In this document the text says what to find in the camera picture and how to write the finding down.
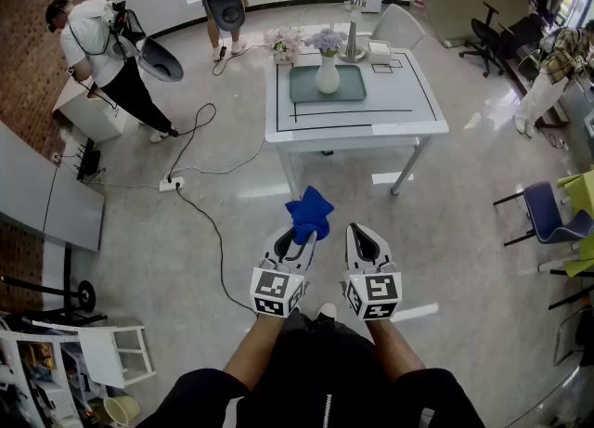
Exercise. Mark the grey panel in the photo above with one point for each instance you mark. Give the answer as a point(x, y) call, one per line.
point(46, 194)

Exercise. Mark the person's left forearm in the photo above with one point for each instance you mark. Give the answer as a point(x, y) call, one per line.
point(250, 352)

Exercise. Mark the person's right forearm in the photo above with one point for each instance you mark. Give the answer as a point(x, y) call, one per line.
point(396, 352)

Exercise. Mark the person's white shoe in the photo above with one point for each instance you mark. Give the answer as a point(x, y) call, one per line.
point(327, 311)

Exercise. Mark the black wheeled stand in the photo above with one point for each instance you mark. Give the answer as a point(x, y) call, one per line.
point(86, 296)

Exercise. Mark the purple artificial flowers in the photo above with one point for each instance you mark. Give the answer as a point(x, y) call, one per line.
point(327, 40)

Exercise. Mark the person's black clothing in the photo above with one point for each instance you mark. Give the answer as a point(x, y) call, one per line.
point(325, 370)

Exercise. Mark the black router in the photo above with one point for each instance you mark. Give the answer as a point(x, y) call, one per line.
point(90, 161)

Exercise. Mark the green tray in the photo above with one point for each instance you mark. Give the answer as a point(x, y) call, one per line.
point(301, 87)

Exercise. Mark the white round vase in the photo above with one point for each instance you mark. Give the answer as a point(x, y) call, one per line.
point(327, 78)

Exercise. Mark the white square box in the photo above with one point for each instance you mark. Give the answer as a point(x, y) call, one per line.
point(378, 50)

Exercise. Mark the white shelf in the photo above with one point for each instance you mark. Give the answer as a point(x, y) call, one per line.
point(14, 370)

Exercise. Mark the blue cloth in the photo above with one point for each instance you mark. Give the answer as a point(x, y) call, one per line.
point(308, 212)

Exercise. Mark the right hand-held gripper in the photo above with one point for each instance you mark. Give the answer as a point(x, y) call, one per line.
point(380, 287)

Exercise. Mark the white power strip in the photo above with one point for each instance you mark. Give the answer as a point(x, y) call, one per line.
point(171, 184)

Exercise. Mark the white cabinet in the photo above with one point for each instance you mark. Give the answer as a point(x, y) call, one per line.
point(93, 115)

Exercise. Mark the blue chair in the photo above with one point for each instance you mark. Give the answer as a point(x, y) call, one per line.
point(543, 212)

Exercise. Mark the pale yellow bucket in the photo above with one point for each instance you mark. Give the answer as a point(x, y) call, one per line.
point(121, 410)

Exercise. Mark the white stool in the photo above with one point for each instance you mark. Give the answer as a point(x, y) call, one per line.
point(104, 356)

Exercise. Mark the grey shell device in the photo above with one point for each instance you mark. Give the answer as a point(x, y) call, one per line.
point(227, 10)
point(160, 61)

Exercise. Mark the white table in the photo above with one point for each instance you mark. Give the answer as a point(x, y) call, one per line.
point(399, 92)

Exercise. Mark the pink artificial flowers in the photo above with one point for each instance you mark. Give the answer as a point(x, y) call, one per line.
point(283, 43)

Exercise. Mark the white chair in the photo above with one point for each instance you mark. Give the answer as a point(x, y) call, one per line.
point(399, 29)

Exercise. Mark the silver desk lamp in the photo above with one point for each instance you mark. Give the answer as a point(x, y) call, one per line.
point(352, 52)

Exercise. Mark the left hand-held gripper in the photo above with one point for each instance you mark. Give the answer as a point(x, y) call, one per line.
point(274, 289)

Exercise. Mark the beige board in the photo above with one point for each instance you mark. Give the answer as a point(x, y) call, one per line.
point(464, 3)

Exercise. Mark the black office chair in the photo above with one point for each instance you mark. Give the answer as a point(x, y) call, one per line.
point(485, 34)

